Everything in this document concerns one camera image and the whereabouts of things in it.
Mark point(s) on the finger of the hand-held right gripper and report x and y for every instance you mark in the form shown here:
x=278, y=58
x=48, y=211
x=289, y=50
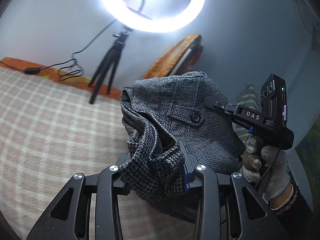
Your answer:
x=220, y=105

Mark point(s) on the checkered bed sheet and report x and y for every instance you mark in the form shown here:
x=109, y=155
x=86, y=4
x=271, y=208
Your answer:
x=50, y=130

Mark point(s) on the orange mattress cover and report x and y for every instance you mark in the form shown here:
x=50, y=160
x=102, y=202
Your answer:
x=10, y=61

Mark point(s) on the grey tweed pants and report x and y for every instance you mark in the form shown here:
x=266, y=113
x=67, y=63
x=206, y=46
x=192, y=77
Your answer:
x=160, y=97

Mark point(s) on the person's right forearm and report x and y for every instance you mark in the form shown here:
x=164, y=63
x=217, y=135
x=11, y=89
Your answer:
x=292, y=205

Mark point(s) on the folded camera tripod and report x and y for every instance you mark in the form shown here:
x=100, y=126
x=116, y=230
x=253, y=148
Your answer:
x=190, y=55

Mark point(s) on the green leaf pattern pillow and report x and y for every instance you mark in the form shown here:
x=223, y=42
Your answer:
x=247, y=95

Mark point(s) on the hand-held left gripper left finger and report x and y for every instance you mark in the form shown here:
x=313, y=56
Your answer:
x=110, y=180

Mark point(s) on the person's right hand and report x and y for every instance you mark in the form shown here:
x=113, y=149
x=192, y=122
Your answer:
x=275, y=170

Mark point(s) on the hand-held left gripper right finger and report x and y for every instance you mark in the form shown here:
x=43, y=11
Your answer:
x=187, y=180

